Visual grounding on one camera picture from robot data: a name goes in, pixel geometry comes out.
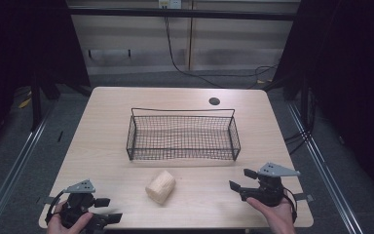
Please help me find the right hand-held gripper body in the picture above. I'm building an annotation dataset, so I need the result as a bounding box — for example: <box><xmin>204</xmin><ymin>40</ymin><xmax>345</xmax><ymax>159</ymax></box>
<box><xmin>239</xmin><ymin>162</ymin><xmax>302</xmax><ymax>208</ymax></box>

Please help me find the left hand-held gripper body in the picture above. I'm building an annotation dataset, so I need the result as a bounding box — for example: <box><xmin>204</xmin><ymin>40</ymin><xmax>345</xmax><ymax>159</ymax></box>
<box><xmin>58</xmin><ymin>178</ymin><xmax>106</xmax><ymax>230</ymax></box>

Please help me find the person's right hand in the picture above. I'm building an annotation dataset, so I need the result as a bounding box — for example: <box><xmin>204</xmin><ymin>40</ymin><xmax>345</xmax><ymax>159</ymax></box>
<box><xmin>245</xmin><ymin>190</ymin><xmax>297</xmax><ymax>234</ymax></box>

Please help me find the person's left hand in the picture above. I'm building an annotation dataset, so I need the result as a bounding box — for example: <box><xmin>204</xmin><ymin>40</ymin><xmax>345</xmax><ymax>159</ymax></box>
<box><xmin>46</xmin><ymin>200</ymin><xmax>94</xmax><ymax>234</ymax></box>

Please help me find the grey tape tab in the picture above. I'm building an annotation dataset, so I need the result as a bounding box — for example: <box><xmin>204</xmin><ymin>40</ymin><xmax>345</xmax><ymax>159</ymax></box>
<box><xmin>293</xmin><ymin>192</ymin><xmax>316</xmax><ymax>203</ymax></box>
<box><xmin>40</xmin><ymin>195</ymin><xmax>56</xmax><ymax>206</ymax></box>

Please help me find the pale beige cylinder roll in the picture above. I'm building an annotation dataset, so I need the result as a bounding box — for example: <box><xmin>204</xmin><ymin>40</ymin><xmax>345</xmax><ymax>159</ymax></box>
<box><xmin>144</xmin><ymin>170</ymin><xmax>177</xmax><ymax>206</ymax></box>

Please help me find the black stand leg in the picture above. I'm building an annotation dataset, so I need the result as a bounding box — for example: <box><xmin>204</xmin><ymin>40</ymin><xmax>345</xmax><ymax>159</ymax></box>
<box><xmin>29</xmin><ymin>73</ymin><xmax>44</xmax><ymax>133</ymax></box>

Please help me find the black curtain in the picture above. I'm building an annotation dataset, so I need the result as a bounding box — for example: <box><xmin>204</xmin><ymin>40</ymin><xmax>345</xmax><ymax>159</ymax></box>
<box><xmin>263</xmin><ymin>0</ymin><xmax>374</xmax><ymax>209</ymax></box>
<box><xmin>0</xmin><ymin>0</ymin><xmax>92</xmax><ymax>160</ymax></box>

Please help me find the black horizontal bar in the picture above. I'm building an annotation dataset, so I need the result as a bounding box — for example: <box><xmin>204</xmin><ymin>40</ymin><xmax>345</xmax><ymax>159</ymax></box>
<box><xmin>67</xmin><ymin>7</ymin><xmax>302</xmax><ymax>21</ymax></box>

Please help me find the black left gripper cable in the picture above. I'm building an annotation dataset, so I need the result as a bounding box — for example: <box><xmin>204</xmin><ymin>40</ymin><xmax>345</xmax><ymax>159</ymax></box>
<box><xmin>44</xmin><ymin>190</ymin><xmax>66</xmax><ymax>226</ymax></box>

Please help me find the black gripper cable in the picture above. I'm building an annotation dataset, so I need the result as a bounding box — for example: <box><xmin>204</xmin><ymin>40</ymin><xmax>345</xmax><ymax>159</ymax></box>
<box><xmin>282</xmin><ymin>186</ymin><xmax>299</xmax><ymax>224</ymax></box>
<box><xmin>44</xmin><ymin>190</ymin><xmax>66</xmax><ymax>226</ymax></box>

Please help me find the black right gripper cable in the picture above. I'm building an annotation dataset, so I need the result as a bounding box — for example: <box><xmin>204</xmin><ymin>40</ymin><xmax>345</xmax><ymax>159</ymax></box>
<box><xmin>282</xmin><ymin>186</ymin><xmax>299</xmax><ymax>224</ymax></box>

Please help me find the black cable bundle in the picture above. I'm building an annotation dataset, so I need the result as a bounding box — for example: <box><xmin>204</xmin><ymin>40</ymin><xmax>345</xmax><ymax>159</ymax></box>
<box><xmin>283</xmin><ymin>85</ymin><xmax>318</xmax><ymax>156</ymax></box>

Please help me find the metal floor rail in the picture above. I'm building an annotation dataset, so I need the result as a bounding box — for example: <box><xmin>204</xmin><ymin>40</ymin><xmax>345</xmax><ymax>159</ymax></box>
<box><xmin>285</xmin><ymin>100</ymin><xmax>362</xmax><ymax>234</ymax></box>
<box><xmin>0</xmin><ymin>102</ymin><xmax>58</xmax><ymax>234</ymax></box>

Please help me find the black wire mesh basket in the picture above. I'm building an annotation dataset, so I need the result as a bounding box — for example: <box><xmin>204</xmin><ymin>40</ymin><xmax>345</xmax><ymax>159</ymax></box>
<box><xmin>126</xmin><ymin>107</ymin><xmax>243</xmax><ymax>162</ymax></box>

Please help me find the long black floor cable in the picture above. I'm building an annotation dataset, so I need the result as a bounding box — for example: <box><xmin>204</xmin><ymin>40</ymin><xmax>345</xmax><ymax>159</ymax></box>
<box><xmin>164</xmin><ymin>15</ymin><xmax>279</xmax><ymax>90</ymax></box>

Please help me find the white wall power outlet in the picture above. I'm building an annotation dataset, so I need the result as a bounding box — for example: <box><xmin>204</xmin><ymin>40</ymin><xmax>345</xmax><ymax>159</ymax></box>
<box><xmin>157</xmin><ymin>0</ymin><xmax>183</xmax><ymax>10</ymax></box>

